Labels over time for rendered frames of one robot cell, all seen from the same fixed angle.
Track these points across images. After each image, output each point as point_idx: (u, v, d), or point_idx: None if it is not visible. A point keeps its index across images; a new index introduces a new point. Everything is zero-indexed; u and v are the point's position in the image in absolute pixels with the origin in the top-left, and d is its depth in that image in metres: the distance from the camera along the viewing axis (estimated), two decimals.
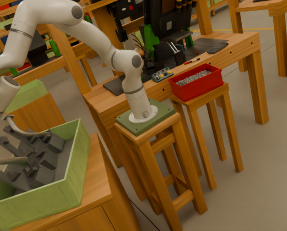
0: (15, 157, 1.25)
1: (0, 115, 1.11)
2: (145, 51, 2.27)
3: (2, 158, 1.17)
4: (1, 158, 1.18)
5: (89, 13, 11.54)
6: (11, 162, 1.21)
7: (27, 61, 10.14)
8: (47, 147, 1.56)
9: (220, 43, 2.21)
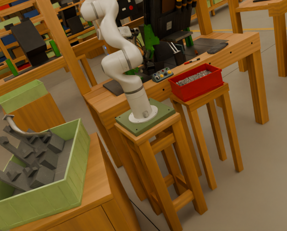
0: None
1: None
2: (145, 51, 2.27)
3: None
4: None
5: None
6: None
7: (27, 61, 10.14)
8: (47, 147, 1.56)
9: (220, 43, 2.21)
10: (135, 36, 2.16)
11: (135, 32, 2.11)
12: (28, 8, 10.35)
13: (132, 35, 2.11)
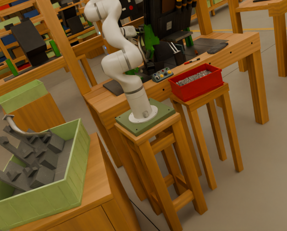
0: (145, 56, 2.19)
1: None
2: (145, 51, 2.27)
3: (139, 50, 2.23)
4: (141, 49, 2.22)
5: None
6: None
7: (27, 61, 10.14)
8: (47, 147, 1.56)
9: (220, 43, 2.21)
10: (140, 35, 2.18)
11: (140, 31, 2.13)
12: (28, 8, 10.35)
13: (137, 35, 2.12)
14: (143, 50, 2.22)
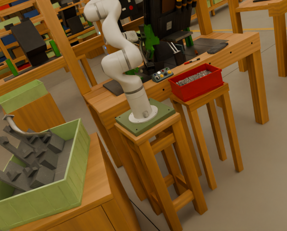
0: (147, 61, 2.18)
1: None
2: (145, 51, 2.27)
3: (141, 54, 2.22)
4: (143, 54, 2.21)
5: None
6: None
7: (27, 61, 10.14)
8: (47, 147, 1.56)
9: (220, 43, 2.21)
10: (142, 40, 2.17)
11: (142, 36, 2.12)
12: (28, 8, 10.35)
13: (138, 40, 2.12)
14: (144, 55, 2.21)
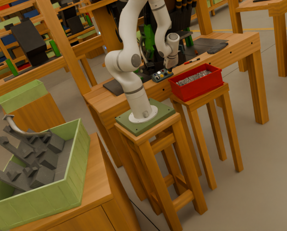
0: (147, 61, 2.18)
1: None
2: (145, 51, 2.27)
3: (141, 54, 2.22)
4: (143, 54, 2.21)
5: (89, 13, 11.54)
6: None
7: (27, 61, 10.14)
8: (47, 147, 1.56)
9: (220, 43, 2.21)
10: (142, 40, 2.17)
11: (142, 36, 2.12)
12: (28, 8, 10.35)
13: None
14: (144, 55, 2.21)
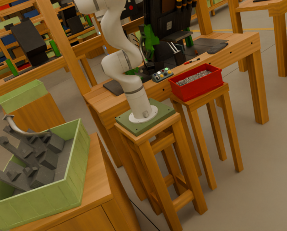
0: (147, 61, 2.18)
1: None
2: (145, 51, 2.27)
3: (141, 54, 2.22)
4: (143, 54, 2.21)
5: (89, 13, 11.54)
6: None
7: (27, 61, 10.14)
8: (47, 147, 1.56)
9: (220, 43, 2.21)
10: (142, 40, 2.17)
11: (142, 36, 2.12)
12: (28, 8, 10.35)
13: None
14: (144, 55, 2.21)
